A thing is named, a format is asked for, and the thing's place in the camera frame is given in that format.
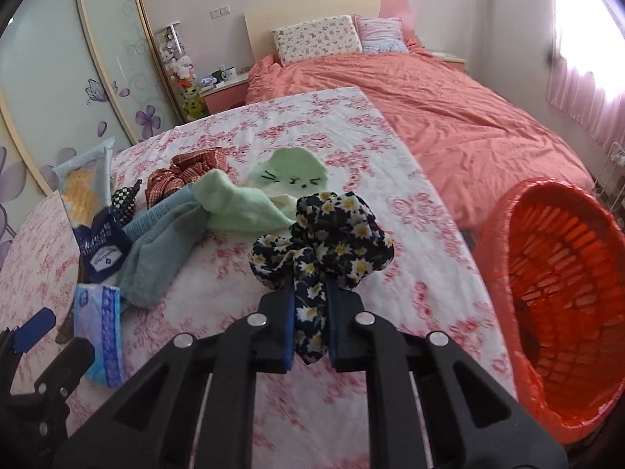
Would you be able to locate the pink curtain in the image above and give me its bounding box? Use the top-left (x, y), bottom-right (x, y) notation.
top-left (544, 24), bottom-right (625, 143)

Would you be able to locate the pink striped pillow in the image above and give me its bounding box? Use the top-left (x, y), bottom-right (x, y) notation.
top-left (354, 16), bottom-right (408, 55)

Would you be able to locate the light blue printed packet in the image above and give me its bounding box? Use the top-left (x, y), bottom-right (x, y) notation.
top-left (123, 190), bottom-right (195, 242)

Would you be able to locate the black white checkered scrunchie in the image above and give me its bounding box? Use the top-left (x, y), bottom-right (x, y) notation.
top-left (111, 181), bottom-right (143, 228)

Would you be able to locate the blue tissue packet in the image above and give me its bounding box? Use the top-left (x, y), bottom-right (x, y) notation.
top-left (73, 284), bottom-right (123, 388)

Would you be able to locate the green cat face towel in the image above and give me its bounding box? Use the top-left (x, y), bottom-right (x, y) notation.
top-left (193, 148), bottom-right (329, 235)

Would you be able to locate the cream and pink headboard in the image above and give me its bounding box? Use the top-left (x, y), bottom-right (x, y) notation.
top-left (243, 0), bottom-right (416, 76)

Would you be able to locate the white wire rack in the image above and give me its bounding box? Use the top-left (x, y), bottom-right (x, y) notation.
top-left (593, 141), bottom-right (625, 192)

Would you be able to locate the black floral scrunchie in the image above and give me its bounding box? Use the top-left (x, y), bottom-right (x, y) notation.
top-left (249, 190), bottom-right (395, 365)

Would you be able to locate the pink floral table cover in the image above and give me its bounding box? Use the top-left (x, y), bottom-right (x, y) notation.
top-left (0, 87), bottom-right (518, 469)

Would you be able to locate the pink and white nightstand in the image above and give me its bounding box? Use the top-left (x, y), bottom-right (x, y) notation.
top-left (200, 72), bottom-right (251, 115)

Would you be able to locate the cream floral pillow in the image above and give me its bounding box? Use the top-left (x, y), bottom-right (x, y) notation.
top-left (272, 14), bottom-right (364, 65)

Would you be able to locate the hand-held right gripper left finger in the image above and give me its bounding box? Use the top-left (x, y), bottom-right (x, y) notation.
top-left (54, 294), bottom-right (298, 469)

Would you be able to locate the orange plastic laundry basket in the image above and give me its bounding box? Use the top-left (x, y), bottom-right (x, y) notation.
top-left (471, 177), bottom-right (625, 445)

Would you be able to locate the yellow and white snack bag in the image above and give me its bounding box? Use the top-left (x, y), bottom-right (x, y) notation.
top-left (53, 138), bottom-right (132, 284)

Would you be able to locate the cream nightstand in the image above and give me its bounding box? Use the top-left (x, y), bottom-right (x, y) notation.
top-left (427, 50), bottom-right (468, 72)

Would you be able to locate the bed with salmon duvet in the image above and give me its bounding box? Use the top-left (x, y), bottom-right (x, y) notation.
top-left (244, 48), bottom-right (594, 230)

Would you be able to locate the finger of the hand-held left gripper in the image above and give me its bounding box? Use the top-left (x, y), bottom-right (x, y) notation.
top-left (0, 338), bottom-right (96, 455)
top-left (0, 307), bottom-right (55, 382)

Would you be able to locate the floral sliding wardrobe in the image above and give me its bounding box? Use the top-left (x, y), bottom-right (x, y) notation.
top-left (0, 0), bottom-right (189, 255)

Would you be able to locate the red plaid scrunchie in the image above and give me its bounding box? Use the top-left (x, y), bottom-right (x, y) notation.
top-left (146, 148), bottom-right (229, 206)

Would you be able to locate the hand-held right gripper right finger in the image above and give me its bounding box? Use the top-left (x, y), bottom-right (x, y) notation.
top-left (326, 281), bottom-right (570, 469)

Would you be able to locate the plush toy display case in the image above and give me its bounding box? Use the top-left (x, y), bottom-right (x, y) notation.
top-left (155, 22), bottom-right (208, 120)

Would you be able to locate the teal towel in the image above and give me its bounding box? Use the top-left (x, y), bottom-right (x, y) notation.
top-left (117, 200), bottom-right (212, 308)

